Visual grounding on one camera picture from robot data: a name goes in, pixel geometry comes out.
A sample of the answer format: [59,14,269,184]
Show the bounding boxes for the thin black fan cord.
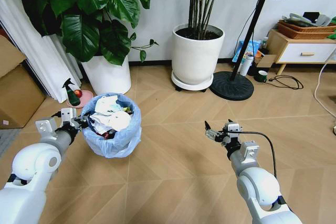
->
[237,5,259,53]

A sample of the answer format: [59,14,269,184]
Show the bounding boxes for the trash bin with blue bag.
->
[80,92,143,159]

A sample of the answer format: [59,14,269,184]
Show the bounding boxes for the white crumpled paper trash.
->
[89,96,132,132]

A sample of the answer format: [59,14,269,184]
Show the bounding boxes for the brown cardboard box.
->
[0,35,47,130]

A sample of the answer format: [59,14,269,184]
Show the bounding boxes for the white wheeled pot tray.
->
[171,71,215,93]

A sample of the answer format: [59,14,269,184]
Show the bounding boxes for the brown wicker tray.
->
[276,19,336,40]

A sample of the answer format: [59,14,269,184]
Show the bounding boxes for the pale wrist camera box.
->
[226,122,242,137]
[60,107,78,123]

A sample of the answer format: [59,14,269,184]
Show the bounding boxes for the white floor cable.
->
[314,58,336,119]

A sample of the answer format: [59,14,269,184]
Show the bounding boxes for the white thermos bottle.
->
[239,54,255,77]

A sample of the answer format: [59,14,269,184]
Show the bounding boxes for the pink plate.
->
[66,90,94,107]

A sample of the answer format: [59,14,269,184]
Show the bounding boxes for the dark bamboo stems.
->
[187,0,224,40]

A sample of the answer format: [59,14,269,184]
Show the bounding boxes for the green monstera plant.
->
[18,0,160,67]

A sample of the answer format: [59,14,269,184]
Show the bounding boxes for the white ribbed panel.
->
[0,0,83,104]

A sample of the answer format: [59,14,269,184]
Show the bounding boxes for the wooden cabinet white drawer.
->
[266,28,336,76]

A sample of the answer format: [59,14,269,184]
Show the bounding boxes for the small open cardboard box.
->
[255,54,278,69]

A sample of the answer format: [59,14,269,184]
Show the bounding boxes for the black device in tray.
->
[302,11,320,23]

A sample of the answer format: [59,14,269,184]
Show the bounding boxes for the black floor power cable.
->
[266,74,305,90]

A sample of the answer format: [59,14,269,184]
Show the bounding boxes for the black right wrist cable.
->
[227,130,277,178]

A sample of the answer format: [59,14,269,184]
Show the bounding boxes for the dark green mug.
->
[254,70,268,83]

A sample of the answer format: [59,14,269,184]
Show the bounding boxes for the grey floor mat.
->
[0,128,22,158]

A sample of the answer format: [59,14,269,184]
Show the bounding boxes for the blue printed package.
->
[232,39,263,63]

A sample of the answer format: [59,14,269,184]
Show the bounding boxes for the white monstera plant pot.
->
[80,55,132,96]

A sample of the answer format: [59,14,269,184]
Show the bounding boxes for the dark green spray bottle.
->
[62,78,81,106]

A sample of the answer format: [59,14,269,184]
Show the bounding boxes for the large white bamboo pot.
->
[171,23,226,86]

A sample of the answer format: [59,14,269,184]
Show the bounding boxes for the black floor fan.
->
[209,0,336,102]

